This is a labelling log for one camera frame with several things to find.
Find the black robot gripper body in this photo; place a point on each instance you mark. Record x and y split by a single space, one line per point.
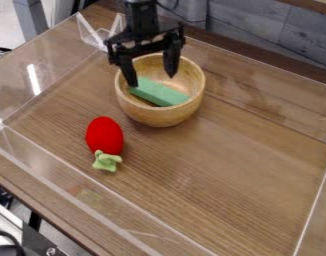
136 44

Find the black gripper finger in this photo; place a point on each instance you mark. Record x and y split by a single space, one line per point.
171 55
126 65

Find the light brown wooden bowl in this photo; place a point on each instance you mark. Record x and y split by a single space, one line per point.
188 81

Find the green rectangular block stick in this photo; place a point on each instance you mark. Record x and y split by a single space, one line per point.
158 93

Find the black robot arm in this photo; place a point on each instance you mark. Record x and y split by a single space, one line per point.
142 18

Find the grey cabinet leg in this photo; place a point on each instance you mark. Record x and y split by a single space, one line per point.
31 17

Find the red plush strawberry toy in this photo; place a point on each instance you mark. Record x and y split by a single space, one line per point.
104 140

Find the clear acrylic enclosure wall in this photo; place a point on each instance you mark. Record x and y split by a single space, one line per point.
230 184

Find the black table clamp mount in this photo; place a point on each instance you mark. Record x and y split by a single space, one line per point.
36 245

